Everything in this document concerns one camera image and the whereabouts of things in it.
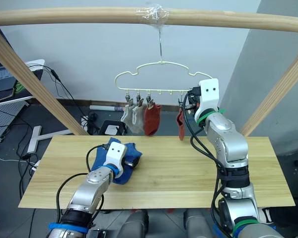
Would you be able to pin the dark grey rounded shape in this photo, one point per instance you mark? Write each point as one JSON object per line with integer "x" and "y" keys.
{"x": 134, "y": 223}
{"x": 197, "y": 223}

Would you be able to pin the clear tape wrap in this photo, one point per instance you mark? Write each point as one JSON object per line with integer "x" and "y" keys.
{"x": 154, "y": 16}

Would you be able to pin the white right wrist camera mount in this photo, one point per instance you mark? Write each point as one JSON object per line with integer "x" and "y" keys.
{"x": 209, "y": 91}

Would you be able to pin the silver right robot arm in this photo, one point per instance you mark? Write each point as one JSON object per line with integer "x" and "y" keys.
{"x": 228, "y": 146}

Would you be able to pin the black desk mat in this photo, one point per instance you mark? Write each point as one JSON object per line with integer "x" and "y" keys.
{"x": 24, "y": 95}

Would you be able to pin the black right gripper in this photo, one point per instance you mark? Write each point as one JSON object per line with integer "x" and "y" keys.
{"x": 193, "y": 96}

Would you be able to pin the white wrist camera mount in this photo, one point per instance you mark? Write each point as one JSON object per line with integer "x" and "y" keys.
{"x": 115, "y": 151}
{"x": 209, "y": 91}

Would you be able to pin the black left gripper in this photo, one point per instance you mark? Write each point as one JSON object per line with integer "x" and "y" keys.
{"x": 131, "y": 164}

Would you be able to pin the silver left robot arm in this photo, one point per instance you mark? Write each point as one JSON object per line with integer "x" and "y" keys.
{"x": 89, "y": 191}

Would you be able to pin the grey sock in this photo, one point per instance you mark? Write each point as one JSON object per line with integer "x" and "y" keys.
{"x": 126, "y": 116}
{"x": 139, "y": 120}

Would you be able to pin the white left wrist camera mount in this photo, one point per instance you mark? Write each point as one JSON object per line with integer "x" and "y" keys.
{"x": 115, "y": 151}

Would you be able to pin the white perforated panel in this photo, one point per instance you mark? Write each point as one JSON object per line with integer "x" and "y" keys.
{"x": 5, "y": 116}

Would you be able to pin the red sock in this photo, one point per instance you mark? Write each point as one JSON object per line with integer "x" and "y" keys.
{"x": 152, "y": 121}
{"x": 180, "y": 124}

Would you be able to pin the black and white router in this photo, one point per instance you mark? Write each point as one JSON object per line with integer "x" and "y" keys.
{"x": 111, "y": 129}

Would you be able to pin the wooden frame post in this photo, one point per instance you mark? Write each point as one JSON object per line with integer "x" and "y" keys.
{"x": 275, "y": 96}
{"x": 27, "y": 77}

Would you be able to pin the white desk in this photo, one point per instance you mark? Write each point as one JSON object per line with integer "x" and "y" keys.
{"x": 34, "y": 138}

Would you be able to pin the laptop computer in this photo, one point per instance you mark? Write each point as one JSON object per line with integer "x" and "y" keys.
{"x": 0, "y": 79}

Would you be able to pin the wooden frame crossbar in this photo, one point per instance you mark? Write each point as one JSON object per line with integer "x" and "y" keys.
{"x": 64, "y": 16}

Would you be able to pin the white adapter box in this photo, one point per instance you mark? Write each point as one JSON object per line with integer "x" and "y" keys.
{"x": 35, "y": 165}

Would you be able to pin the metal hanger clip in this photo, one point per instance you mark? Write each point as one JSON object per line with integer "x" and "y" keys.
{"x": 149, "y": 101}
{"x": 127, "y": 98}
{"x": 180, "y": 102}
{"x": 139, "y": 99}

